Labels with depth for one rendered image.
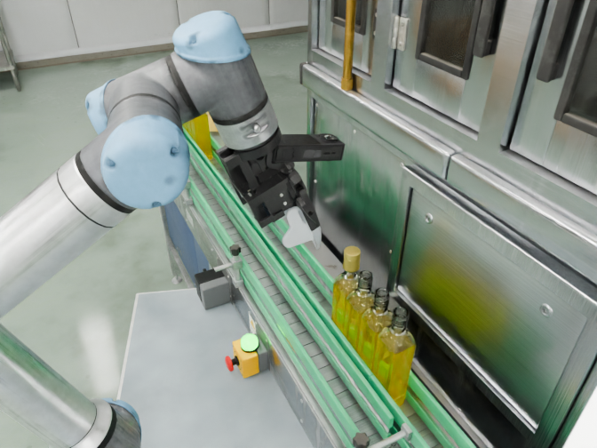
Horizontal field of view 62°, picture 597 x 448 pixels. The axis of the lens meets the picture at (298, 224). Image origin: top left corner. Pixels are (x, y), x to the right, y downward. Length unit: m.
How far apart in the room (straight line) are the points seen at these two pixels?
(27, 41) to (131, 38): 1.11
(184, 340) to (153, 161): 1.03
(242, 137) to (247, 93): 0.06
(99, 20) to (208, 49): 5.99
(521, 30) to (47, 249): 0.67
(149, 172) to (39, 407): 0.51
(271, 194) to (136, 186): 0.25
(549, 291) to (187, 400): 0.86
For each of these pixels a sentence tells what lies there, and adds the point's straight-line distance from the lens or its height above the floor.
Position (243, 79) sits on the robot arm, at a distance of 0.59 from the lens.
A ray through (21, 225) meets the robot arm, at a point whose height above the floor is 1.54.
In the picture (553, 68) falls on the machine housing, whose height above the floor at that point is 1.58.
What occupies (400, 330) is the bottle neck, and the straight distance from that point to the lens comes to 0.96.
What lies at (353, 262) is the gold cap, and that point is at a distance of 1.04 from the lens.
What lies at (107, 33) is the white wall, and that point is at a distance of 6.58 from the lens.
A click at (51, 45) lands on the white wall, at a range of 6.56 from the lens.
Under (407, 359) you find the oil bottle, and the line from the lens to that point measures 1.02.
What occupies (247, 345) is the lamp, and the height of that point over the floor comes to 0.85.
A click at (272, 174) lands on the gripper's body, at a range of 0.68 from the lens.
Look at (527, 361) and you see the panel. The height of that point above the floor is 1.13.
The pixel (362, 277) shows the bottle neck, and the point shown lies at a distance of 1.01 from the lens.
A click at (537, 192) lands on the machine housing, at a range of 0.84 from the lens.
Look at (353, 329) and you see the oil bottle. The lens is 1.09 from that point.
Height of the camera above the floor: 1.80
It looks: 35 degrees down
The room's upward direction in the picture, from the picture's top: straight up
